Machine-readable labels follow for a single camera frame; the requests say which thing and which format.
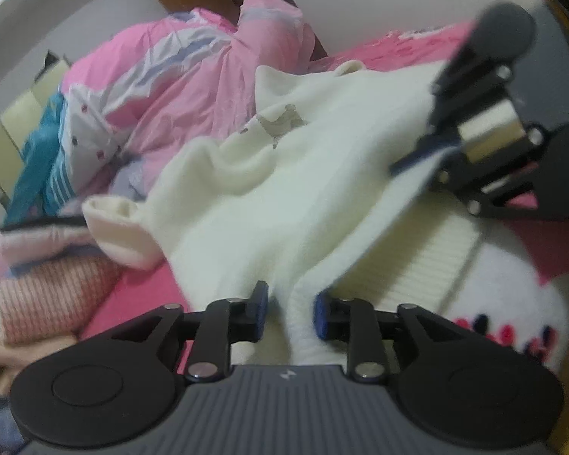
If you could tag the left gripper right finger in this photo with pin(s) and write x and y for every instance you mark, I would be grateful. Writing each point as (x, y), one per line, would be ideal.
(451, 382)

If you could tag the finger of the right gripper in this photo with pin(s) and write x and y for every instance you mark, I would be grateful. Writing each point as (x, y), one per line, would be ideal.
(420, 153)

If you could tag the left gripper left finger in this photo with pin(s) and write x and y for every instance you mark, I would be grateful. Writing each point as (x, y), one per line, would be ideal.
(116, 385)

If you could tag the cream white fleece sweater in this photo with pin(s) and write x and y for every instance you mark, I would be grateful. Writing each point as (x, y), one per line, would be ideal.
(302, 199)

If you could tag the stack of folded clothes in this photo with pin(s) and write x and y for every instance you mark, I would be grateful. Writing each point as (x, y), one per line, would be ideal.
(53, 277)

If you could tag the pink floral bed blanket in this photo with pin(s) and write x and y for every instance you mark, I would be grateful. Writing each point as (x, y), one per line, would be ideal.
(515, 288)

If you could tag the pink patterned duvet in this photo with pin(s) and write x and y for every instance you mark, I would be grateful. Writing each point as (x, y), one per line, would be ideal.
(122, 112)

